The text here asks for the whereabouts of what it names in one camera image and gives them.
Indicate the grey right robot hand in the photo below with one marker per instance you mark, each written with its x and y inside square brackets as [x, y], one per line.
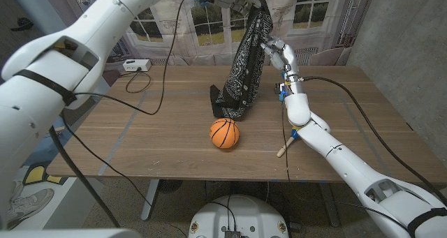
[286, 58]

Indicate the black paisley bandana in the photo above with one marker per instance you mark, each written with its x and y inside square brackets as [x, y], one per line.
[246, 70]

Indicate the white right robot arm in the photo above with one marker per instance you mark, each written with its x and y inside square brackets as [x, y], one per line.
[349, 168]

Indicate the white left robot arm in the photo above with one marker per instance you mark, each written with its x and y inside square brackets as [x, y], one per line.
[52, 74]

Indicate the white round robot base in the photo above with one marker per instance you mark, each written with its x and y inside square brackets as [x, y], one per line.
[241, 217]

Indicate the orange basketball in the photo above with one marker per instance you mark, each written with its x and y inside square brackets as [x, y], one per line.
[224, 133]

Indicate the printed window backdrop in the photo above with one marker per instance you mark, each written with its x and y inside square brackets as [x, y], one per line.
[216, 28]

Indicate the wooden stick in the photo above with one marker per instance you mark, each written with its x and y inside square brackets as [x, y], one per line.
[284, 148]

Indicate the white power box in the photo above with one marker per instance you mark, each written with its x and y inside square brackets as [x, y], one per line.
[137, 65]

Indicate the white table leg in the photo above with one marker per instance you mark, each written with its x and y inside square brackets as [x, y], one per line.
[150, 199]

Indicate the white pillar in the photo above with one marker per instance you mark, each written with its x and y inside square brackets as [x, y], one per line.
[35, 7]

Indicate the yellow black object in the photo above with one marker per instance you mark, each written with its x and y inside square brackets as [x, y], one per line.
[35, 175]

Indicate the white robot torso edge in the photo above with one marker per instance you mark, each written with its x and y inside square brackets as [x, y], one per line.
[70, 234]

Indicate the grey white sneaker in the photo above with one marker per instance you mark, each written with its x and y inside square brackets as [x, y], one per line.
[29, 204]

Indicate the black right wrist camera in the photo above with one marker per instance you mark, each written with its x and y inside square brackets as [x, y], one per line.
[282, 91]

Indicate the black wall fixture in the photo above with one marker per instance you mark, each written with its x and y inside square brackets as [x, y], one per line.
[22, 23]

